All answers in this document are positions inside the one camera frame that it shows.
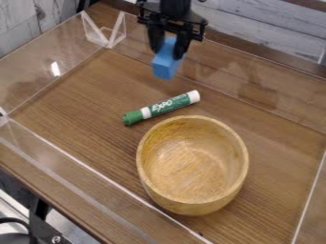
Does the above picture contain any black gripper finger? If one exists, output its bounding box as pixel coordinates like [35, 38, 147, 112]
[149, 23, 166, 52]
[174, 29, 193, 60]

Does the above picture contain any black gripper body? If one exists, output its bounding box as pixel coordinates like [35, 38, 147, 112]
[137, 0, 207, 41]

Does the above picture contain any blue foam block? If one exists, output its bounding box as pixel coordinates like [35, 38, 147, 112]
[151, 37, 182, 80]

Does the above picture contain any brown wooden bowl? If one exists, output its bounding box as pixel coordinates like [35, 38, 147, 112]
[137, 115, 250, 216]

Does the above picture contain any green Expo marker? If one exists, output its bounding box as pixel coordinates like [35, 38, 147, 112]
[122, 90, 202, 126]

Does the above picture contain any black metal table leg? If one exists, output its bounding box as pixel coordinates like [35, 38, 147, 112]
[35, 199, 50, 220]

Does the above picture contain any clear acrylic corner bracket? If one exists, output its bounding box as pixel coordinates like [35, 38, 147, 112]
[80, 11, 126, 49]

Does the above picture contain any clear acrylic barrier wall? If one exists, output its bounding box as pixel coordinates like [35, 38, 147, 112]
[0, 108, 213, 244]

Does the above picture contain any black cable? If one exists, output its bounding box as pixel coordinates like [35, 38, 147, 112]
[0, 216, 36, 244]

